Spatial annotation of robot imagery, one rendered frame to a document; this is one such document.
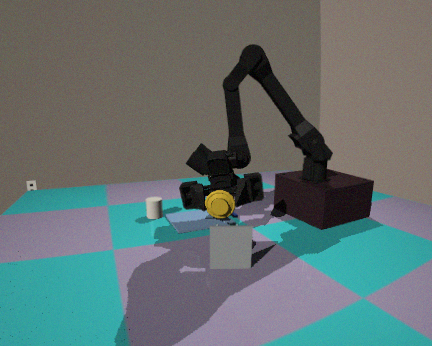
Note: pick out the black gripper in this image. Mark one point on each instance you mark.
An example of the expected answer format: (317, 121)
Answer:
(248, 189)

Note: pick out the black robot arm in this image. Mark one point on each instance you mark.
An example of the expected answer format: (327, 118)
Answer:
(253, 61)

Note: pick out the yellow plate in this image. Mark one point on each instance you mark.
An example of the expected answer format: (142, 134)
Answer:
(220, 204)

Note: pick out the light blue square mat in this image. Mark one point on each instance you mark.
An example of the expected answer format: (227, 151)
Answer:
(195, 220)

